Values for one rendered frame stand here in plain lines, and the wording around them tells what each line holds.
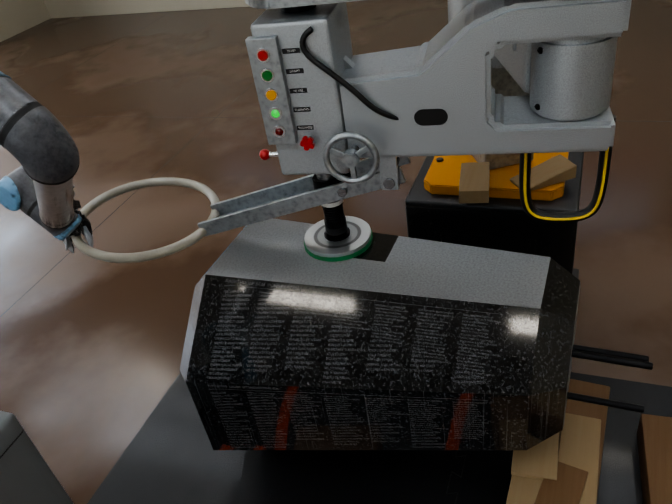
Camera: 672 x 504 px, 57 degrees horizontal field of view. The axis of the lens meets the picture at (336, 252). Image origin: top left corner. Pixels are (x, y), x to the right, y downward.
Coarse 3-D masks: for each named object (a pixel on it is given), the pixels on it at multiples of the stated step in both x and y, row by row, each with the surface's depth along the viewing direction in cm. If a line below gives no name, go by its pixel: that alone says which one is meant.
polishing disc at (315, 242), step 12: (348, 216) 205; (312, 228) 202; (324, 228) 201; (360, 228) 198; (312, 240) 196; (324, 240) 195; (348, 240) 193; (360, 240) 192; (312, 252) 192; (324, 252) 190; (336, 252) 189; (348, 252) 189
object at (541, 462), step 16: (544, 448) 192; (512, 464) 189; (528, 464) 188; (544, 464) 187; (560, 464) 187; (544, 480) 183; (560, 480) 183; (576, 480) 182; (544, 496) 179; (560, 496) 179; (576, 496) 178
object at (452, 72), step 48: (480, 0) 152; (528, 0) 138; (576, 0) 135; (624, 0) 132; (432, 48) 154; (480, 48) 144; (384, 96) 156; (432, 96) 153; (480, 96) 151; (528, 96) 166; (384, 144) 164; (432, 144) 161; (480, 144) 158; (528, 144) 155; (576, 144) 153
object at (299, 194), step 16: (368, 160) 185; (400, 160) 182; (400, 176) 173; (256, 192) 200; (272, 192) 199; (288, 192) 197; (304, 192) 195; (320, 192) 182; (336, 192) 180; (352, 192) 179; (224, 208) 207; (240, 208) 205; (256, 208) 190; (272, 208) 189; (288, 208) 187; (304, 208) 186; (208, 224) 198; (224, 224) 196; (240, 224) 195
